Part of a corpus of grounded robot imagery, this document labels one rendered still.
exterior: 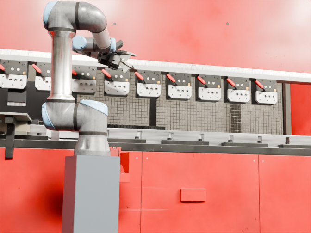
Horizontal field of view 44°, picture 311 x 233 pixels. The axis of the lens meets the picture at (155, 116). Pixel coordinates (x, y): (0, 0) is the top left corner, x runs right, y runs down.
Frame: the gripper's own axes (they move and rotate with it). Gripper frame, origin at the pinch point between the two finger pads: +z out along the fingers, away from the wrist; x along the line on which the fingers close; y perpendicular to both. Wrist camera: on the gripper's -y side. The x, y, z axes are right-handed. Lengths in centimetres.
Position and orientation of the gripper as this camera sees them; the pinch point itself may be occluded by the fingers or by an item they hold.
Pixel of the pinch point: (136, 61)
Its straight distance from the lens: 214.5
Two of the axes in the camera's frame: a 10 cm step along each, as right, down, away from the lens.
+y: -2.9, 8.8, -3.8
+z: 9.5, 3.1, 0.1
